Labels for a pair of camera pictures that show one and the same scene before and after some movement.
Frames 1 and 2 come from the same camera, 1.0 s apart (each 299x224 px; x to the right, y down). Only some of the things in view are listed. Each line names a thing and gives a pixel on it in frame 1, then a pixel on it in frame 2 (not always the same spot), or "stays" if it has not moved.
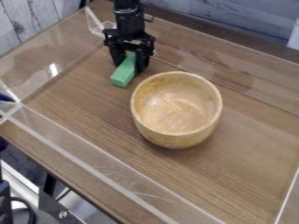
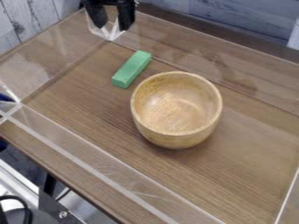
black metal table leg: x=50 y=185 stays
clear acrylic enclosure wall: x=168 y=128 stays
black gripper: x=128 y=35 -> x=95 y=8
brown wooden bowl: x=175 y=108 stays
